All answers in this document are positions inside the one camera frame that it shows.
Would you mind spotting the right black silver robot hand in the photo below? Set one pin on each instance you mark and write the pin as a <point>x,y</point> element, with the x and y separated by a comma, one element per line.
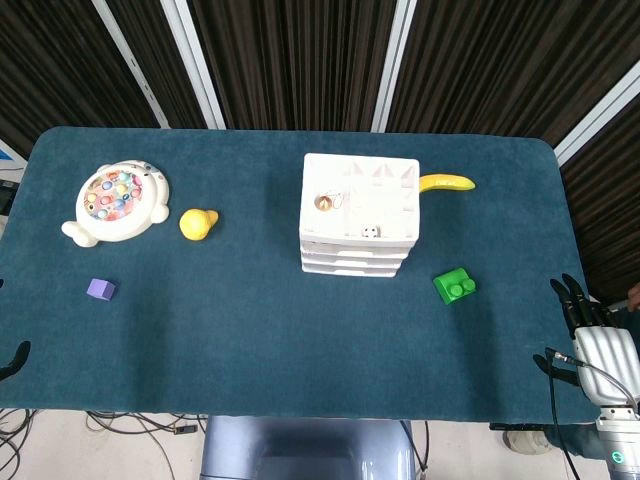
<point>602,350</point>

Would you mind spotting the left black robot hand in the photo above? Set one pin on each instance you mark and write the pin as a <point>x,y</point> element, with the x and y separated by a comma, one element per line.
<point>15,360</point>

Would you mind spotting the clear plastic drawer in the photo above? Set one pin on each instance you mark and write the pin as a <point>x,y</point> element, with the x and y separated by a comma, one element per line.
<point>350,269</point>
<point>350,246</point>
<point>350,257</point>

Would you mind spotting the white plastic drawer unit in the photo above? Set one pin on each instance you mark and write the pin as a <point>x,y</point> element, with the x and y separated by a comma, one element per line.
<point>380,200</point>

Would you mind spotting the purple cube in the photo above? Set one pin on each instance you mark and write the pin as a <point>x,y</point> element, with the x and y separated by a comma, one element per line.
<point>101,290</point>

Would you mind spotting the white shoe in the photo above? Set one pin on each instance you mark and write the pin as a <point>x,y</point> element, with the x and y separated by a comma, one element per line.
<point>525,441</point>

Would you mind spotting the green building block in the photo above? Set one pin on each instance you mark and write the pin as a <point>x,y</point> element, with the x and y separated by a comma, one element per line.
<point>452,287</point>

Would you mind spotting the black power adapter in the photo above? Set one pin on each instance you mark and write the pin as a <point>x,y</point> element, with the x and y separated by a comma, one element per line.
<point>186,429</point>

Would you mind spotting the white round fishing game toy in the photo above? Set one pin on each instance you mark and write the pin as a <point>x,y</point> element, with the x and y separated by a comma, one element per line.
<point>112,200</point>

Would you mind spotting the white blue sign panel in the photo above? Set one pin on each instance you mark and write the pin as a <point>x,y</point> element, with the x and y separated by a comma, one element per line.
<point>7,155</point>

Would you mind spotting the yellow toy pear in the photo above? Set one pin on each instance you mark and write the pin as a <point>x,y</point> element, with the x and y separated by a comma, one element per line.
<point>195,225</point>

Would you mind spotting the yellow toy banana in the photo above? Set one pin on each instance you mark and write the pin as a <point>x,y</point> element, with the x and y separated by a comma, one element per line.
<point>450,182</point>

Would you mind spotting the teal table mat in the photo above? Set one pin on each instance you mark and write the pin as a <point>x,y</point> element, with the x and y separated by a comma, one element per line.
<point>250,325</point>

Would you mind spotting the small white die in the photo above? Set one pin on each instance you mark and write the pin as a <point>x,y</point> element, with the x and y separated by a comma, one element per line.
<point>371,231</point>

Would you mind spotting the blue-grey robot torso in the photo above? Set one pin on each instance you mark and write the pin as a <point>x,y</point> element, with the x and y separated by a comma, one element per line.
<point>305,450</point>

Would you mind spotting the white partition post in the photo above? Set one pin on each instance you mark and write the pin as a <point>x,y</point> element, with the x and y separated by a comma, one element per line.
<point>129,60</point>
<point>195,60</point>
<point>600,120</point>
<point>396,60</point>

